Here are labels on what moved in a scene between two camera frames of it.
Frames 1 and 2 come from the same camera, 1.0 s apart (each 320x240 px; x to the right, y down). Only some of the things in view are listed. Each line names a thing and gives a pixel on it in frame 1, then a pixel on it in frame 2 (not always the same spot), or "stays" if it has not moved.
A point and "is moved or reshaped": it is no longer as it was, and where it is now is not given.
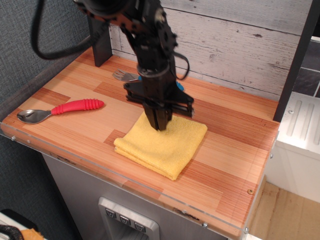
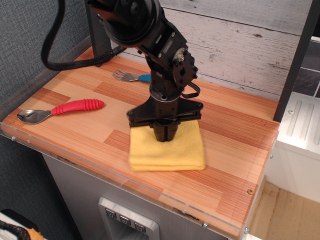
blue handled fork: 128,77 stays
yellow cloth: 166,152 is moved or reshaped
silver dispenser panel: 121,222 stays
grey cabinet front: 80,190 stays
